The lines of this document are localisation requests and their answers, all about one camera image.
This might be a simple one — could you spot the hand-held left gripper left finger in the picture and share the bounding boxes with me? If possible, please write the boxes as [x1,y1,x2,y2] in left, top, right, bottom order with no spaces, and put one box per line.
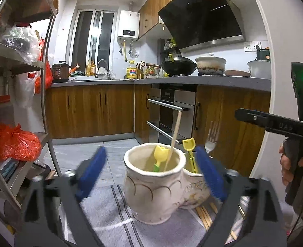
[14,145,108,247]

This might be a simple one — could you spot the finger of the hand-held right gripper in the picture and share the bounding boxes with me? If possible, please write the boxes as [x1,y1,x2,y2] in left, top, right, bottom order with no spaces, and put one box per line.
[234,107,303,136]

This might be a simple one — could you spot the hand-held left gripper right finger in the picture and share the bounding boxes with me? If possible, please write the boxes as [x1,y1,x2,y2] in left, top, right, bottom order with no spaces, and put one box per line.
[194,145,288,247]

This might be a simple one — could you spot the wooden chopstick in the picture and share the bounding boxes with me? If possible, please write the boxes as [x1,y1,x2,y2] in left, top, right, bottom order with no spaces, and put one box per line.
[209,202,238,241]
[164,111,182,172]
[200,206,214,228]
[196,207,208,231]

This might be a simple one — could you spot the white ceramic twin utensil holder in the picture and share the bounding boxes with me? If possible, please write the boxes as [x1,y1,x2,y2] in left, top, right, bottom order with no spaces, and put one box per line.
[123,142,220,224]

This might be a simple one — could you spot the person's right hand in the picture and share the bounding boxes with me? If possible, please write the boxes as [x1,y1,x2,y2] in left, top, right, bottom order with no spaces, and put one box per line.
[279,145,303,187]

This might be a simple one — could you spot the silver fork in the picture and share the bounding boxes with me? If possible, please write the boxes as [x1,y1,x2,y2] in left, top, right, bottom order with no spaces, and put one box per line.
[204,120,220,157]

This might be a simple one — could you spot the yellow green tulip-topped utensil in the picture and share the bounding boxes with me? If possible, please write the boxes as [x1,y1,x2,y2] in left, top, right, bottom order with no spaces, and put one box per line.
[153,145,173,173]
[182,138,199,174]

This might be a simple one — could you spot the grey striped cloth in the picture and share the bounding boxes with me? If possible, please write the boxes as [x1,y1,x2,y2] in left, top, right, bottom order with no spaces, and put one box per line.
[59,183,247,247]

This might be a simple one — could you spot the white enamel pot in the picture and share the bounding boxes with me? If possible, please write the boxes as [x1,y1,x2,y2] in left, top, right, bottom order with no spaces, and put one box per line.
[247,60,271,79]

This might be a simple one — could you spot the shallow brown pan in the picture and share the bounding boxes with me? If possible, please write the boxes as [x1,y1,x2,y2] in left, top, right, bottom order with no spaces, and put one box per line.
[224,69,252,77]

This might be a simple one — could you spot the wooden base cabinets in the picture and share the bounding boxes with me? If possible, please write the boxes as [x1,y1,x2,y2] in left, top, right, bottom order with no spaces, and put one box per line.
[45,84,271,170]

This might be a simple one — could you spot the white casserole pot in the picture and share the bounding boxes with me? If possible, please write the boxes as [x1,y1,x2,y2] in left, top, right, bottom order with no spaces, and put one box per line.
[195,54,227,76]

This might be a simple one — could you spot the built-in steel oven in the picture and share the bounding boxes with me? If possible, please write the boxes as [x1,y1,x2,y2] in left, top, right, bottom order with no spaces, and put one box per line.
[146,84,197,144]

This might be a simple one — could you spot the stack of books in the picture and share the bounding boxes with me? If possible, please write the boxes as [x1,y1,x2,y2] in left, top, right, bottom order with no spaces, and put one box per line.
[0,157,26,186]

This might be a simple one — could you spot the crumpled red plastic bag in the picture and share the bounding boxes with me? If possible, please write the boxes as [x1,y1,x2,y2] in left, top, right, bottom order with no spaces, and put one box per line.
[0,123,42,162]

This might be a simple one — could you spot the black wok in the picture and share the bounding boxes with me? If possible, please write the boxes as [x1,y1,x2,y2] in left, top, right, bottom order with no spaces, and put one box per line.
[146,57,198,76]

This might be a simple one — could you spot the white plastic bag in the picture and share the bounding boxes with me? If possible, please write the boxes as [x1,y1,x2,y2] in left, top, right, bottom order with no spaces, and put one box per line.
[14,71,37,108]

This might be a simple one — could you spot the dark red pressure cooker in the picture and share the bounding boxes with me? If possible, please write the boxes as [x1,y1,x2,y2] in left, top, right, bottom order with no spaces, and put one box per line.
[50,61,71,81]

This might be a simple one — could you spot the yellow cooking oil bottle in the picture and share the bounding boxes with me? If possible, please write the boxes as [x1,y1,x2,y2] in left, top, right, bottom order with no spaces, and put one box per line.
[126,65,138,79]

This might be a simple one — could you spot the hanging red plastic bag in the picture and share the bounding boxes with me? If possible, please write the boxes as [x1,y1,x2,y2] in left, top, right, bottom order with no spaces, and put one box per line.
[28,37,53,94]

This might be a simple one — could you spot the metal faucet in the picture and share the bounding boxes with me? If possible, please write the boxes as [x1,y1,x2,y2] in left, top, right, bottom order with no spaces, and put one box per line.
[95,59,111,81]

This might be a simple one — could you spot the knife block with scissors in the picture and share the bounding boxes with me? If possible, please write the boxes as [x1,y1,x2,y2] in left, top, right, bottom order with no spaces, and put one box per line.
[136,60,147,79]

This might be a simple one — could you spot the seasoning bottle rack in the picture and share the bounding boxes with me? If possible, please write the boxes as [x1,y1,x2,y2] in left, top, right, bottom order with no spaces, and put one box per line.
[145,63,165,79]

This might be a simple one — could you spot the black range hood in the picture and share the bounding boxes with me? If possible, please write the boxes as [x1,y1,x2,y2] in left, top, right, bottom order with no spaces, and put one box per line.
[158,0,246,53]

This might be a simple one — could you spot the sliding glass window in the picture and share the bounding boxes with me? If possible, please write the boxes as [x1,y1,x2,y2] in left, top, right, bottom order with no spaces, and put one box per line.
[70,8,117,72]

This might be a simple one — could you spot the metal shelf rack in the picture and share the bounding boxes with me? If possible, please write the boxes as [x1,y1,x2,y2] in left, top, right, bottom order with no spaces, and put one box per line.
[0,0,62,247]

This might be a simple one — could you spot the clear plastic bag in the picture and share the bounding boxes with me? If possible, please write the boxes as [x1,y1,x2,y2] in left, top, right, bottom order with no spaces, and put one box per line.
[0,26,41,65]

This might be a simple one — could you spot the white water heater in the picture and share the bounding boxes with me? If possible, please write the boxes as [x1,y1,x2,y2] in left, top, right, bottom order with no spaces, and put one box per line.
[117,10,141,41]

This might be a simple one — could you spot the wall socket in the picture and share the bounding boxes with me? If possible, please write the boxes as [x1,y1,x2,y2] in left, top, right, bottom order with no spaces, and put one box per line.
[243,41,262,52]

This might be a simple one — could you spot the black cable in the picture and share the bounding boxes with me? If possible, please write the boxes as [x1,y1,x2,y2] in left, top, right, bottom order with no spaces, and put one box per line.
[287,206,303,241]

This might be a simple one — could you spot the black wall spice shelf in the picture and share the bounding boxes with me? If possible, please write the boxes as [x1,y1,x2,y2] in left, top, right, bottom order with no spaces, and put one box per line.
[159,38,180,54]

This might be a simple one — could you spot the wooden wall cabinets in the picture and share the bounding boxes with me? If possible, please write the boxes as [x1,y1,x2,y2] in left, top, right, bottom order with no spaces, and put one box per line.
[137,0,219,40]

